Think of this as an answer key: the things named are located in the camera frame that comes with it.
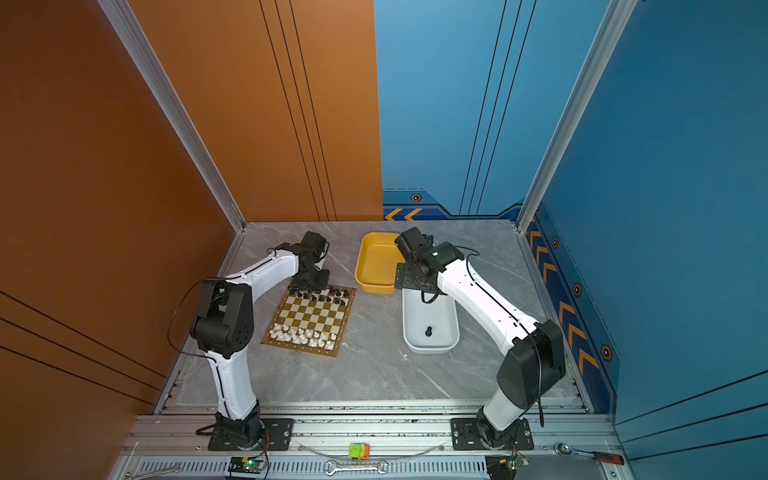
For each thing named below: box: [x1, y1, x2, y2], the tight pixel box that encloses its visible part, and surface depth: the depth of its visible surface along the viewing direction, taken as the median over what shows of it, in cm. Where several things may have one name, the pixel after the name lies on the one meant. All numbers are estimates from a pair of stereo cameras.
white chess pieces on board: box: [269, 323, 337, 351], surface depth 89 cm
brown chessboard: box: [261, 285, 357, 358], surface depth 94 cm
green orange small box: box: [348, 442, 371, 461], surface depth 71 cm
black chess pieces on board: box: [288, 285, 350, 306], surface depth 98 cm
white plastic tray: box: [402, 288, 460, 355], surface depth 91 cm
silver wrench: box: [325, 460, 389, 477], surface depth 71 cm
